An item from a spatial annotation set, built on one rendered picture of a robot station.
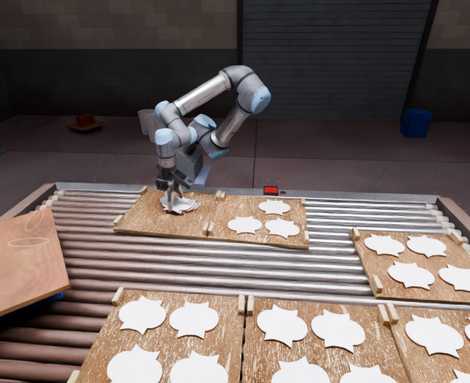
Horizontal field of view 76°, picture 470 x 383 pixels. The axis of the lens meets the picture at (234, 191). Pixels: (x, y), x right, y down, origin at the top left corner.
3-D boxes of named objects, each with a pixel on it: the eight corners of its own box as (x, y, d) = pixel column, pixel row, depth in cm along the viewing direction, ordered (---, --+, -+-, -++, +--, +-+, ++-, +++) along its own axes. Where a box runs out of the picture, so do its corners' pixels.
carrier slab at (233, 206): (222, 197, 154) (222, 194, 153) (304, 202, 148) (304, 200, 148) (206, 240, 124) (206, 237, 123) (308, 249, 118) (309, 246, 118)
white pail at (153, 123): (146, 143, 479) (142, 120, 461) (151, 137, 505) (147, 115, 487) (165, 143, 479) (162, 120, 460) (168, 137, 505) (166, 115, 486)
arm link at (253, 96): (209, 139, 181) (260, 70, 140) (224, 159, 179) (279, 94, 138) (194, 144, 173) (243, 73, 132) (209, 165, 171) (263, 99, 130)
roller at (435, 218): (48, 205, 156) (45, 197, 154) (441, 222, 141) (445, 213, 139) (42, 210, 152) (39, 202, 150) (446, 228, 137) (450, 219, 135)
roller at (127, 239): (14, 235, 135) (10, 226, 132) (473, 258, 120) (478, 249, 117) (6, 242, 131) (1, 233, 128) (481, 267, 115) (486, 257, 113)
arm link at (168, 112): (242, 49, 137) (150, 103, 129) (257, 68, 136) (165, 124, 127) (240, 64, 149) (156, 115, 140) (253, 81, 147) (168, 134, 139)
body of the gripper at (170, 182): (165, 183, 142) (162, 159, 136) (181, 186, 139) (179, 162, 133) (156, 191, 136) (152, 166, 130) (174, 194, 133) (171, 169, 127)
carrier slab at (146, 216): (146, 191, 159) (146, 188, 159) (222, 197, 154) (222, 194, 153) (113, 231, 129) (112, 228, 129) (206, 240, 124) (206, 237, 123)
